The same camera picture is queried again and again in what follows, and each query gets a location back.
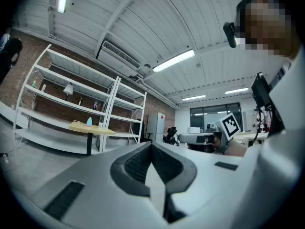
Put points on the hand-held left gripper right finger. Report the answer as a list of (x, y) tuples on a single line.
[(205, 182)]

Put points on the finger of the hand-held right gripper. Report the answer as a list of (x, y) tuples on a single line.
[(190, 138)]

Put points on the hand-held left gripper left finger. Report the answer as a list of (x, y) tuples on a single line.
[(95, 190)]

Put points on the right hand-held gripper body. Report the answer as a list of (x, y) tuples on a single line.
[(226, 130)]

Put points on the clear plastic cup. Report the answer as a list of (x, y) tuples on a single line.
[(100, 125)]

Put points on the light blue plastic bottle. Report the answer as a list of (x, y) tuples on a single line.
[(89, 122)]

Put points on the person's right forearm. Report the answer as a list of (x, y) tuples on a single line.
[(236, 149)]

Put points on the blue-capped water bottle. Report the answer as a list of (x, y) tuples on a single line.
[(95, 106)]

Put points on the green plastic bottle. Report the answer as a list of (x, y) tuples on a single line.
[(34, 84)]

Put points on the large dark-framed window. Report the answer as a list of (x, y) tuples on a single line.
[(214, 117)]

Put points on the white refrigerator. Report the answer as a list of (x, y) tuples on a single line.
[(156, 126)]

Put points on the black office chair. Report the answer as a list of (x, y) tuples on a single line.
[(147, 136)]

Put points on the black chest-mounted device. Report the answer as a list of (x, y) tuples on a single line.
[(261, 89)]

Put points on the narrow white metal shelf unit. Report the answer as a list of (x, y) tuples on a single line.
[(129, 90)]

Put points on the white shade table lamp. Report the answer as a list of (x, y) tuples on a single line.
[(68, 89)]

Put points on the white ceiling air conditioner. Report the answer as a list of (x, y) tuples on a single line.
[(119, 58)]

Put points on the person's head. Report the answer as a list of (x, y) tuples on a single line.
[(269, 30)]

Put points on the white cylindrical container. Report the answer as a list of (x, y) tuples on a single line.
[(43, 87)]

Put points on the wide white metal shelf unit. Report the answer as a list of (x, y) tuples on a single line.
[(78, 68)]

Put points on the black table pedestal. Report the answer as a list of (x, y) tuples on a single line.
[(89, 144)]

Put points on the black head-worn camera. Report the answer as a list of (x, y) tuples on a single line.
[(230, 34)]

